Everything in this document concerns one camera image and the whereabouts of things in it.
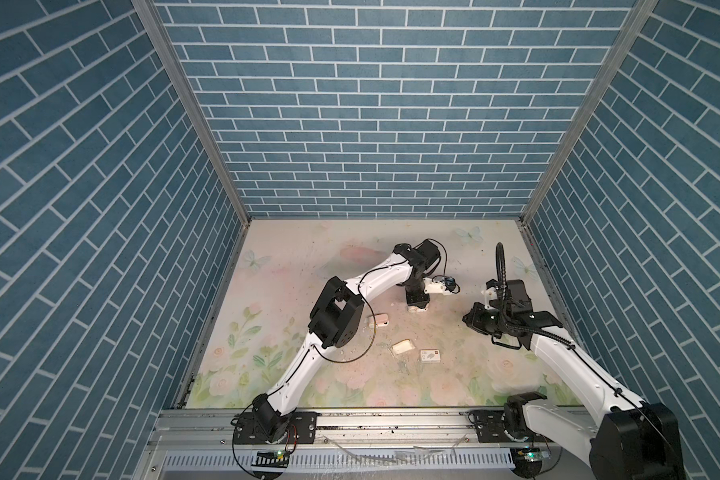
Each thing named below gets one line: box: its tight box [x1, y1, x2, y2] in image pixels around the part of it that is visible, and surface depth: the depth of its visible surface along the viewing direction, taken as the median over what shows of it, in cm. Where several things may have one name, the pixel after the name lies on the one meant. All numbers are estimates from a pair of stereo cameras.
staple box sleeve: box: [420, 349, 441, 363], surface depth 86 cm
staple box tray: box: [391, 339, 415, 355], surface depth 89 cm
